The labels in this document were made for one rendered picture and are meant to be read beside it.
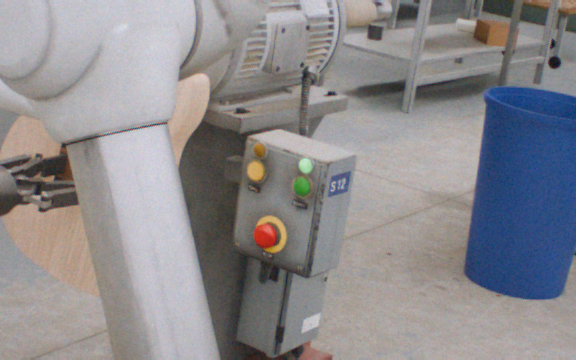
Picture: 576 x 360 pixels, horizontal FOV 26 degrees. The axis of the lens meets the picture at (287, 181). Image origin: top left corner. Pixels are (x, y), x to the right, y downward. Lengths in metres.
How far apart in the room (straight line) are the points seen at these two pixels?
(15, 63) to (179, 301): 0.27
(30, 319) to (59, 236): 2.01
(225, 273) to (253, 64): 0.41
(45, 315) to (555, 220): 1.90
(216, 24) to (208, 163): 1.04
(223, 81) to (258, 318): 0.49
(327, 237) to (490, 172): 2.75
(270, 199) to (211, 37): 0.78
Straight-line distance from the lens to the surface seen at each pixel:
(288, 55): 2.18
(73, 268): 2.00
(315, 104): 2.34
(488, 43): 8.56
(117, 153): 1.18
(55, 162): 1.96
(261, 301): 2.33
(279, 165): 2.00
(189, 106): 1.81
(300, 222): 2.00
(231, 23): 1.29
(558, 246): 4.80
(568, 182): 4.70
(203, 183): 2.32
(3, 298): 4.15
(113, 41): 1.15
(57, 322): 4.01
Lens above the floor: 1.64
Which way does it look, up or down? 17 degrees down
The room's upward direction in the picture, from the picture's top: 9 degrees clockwise
